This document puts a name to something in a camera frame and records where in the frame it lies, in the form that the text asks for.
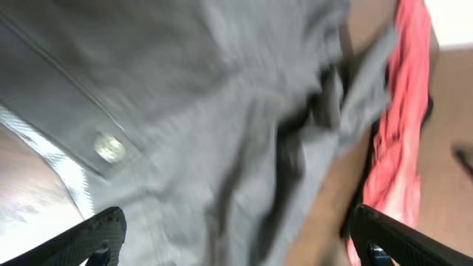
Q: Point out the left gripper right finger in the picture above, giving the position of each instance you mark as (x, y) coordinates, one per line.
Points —
(382, 240)

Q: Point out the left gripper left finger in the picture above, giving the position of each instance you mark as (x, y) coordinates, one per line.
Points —
(95, 241)

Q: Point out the grey shorts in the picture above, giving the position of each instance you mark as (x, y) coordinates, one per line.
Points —
(211, 123)

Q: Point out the red garment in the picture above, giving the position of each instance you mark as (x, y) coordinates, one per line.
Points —
(390, 182)

